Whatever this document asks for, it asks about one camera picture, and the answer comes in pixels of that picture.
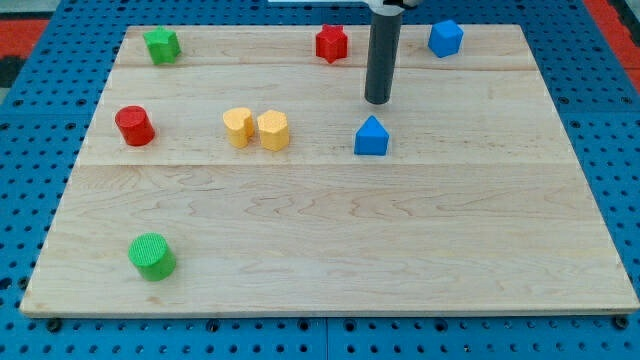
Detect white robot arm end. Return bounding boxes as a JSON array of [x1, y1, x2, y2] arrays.
[[364, 0, 423, 16]]

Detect yellow heart block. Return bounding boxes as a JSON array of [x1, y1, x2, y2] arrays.
[[223, 107, 254, 148]]

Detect blue triangle block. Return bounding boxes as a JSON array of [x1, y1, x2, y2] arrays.
[[354, 115, 390, 156]]

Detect yellow hexagon block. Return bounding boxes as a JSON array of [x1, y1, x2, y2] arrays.
[[257, 110, 290, 151]]

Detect light wooden board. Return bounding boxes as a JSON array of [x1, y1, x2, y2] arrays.
[[21, 25, 639, 319]]

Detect red star block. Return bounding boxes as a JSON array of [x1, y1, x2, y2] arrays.
[[315, 24, 348, 63]]

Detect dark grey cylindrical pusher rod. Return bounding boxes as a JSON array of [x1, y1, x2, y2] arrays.
[[364, 13, 402, 105]]

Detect green cylinder block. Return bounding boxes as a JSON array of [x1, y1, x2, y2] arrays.
[[128, 232, 176, 282]]

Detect blue cube block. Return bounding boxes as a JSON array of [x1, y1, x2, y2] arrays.
[[427, 20, 464, 58]]

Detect red cylinder block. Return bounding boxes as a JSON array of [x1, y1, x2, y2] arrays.
[[115, 105, 155, 146]]

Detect green star block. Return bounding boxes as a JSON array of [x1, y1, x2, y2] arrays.
[[143, 26, 181, 65]]

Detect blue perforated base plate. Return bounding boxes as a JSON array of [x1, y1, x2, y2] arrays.
[[1, 0, 639, 359]]

